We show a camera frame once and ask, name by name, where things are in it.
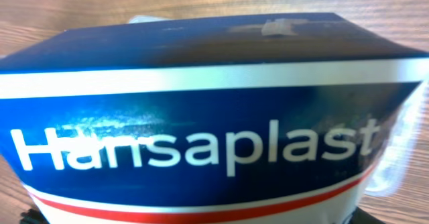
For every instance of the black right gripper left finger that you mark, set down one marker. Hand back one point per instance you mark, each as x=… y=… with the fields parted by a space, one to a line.
x=32 y=216

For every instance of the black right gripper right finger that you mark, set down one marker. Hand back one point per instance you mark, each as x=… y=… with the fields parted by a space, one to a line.
x=359 y=216

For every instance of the white Hansaplast plaster box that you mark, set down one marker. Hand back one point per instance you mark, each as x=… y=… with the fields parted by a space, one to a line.
x=63 y=107

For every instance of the clear plastic container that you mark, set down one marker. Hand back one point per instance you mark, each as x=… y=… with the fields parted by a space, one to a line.
x=395 y=140

